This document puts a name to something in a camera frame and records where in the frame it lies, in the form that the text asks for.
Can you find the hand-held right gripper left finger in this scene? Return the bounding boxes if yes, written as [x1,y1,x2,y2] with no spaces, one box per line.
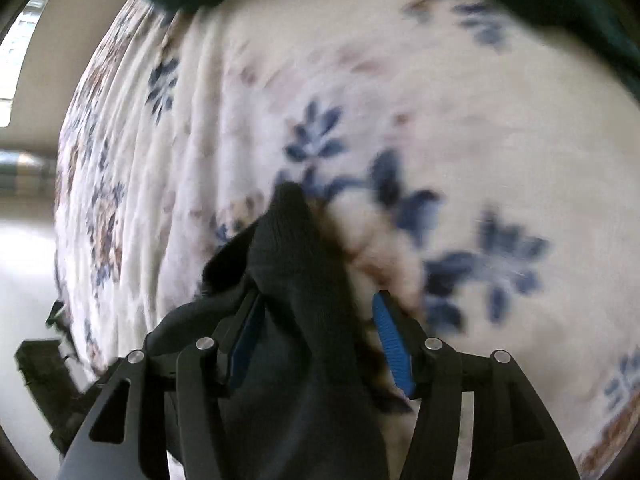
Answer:
[57,290,267,480]

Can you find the floral blanket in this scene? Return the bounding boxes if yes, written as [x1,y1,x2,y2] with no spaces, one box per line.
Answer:
[52,0,640,480]

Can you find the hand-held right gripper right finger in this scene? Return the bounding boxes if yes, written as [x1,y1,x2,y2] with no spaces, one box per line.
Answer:
[372,290,582,480]

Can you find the dark blocky object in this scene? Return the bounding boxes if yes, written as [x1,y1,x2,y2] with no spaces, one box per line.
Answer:
[14,339,83,453]

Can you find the black striped sweater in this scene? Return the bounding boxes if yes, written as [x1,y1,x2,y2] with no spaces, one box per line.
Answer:
[149,182,417,480]

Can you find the grey-green curtain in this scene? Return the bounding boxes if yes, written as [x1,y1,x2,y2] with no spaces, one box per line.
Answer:
[0,149,59,197]

